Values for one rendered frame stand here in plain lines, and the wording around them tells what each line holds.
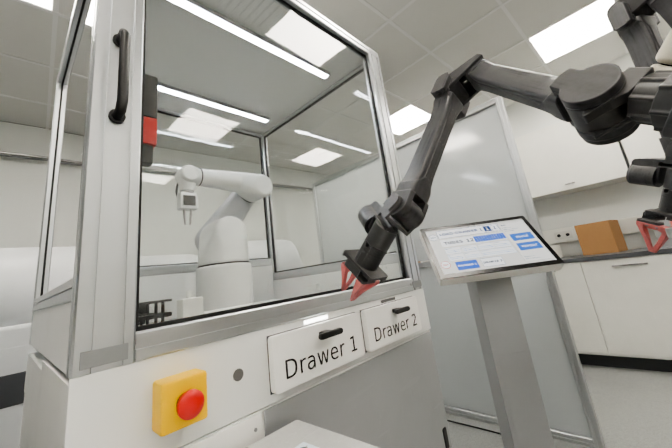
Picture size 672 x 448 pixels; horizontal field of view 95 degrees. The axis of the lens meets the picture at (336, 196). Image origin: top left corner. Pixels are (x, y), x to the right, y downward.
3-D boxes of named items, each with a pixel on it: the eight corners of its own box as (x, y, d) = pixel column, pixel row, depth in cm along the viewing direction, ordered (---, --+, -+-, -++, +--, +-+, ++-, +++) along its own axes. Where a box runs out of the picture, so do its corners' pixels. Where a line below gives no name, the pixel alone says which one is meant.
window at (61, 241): (90, 274, 51) (114, -100, 72) (86, 274, 51) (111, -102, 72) (43, 297, 108) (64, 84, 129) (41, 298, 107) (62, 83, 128)
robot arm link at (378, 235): (382, 225, 65) (404, 232, 67) (372, 210, 71) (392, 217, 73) (368, 251, 67) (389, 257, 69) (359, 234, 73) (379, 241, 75)
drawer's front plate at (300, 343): (365, 355, 83) (359, 312, 86) (275, 395, 62) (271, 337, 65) (360, 354, 84) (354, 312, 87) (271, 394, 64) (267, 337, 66)
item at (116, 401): (431, 329, 113) (423, 288, 116) (60, 503, 40) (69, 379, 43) (278, 325, 175) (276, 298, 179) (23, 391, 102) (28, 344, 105)
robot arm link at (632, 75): (666, 66, 41) (676, 95, 43) (590, 67, 50) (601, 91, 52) (614, 120, 42) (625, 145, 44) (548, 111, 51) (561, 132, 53)
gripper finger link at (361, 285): (349, 284, 79) (365, 255, 77) (366, 305, 75) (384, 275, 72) (330, 287, 75) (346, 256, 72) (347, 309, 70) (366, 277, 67)
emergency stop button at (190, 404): (206, 414, 48) (205, 386, 49) (179, 426, 45) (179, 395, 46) (198, 410, 50) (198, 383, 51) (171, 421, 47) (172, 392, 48)
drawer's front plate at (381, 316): (422, 329, 106) (416, 296, 108) (370, 352, 85) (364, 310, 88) (417, 329, 107) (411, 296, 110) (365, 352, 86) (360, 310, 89)
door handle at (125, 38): (132, 113, 54) (135, 24, 59) (114, 109, 52) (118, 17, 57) (124, 125, 57) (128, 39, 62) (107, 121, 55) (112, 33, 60)
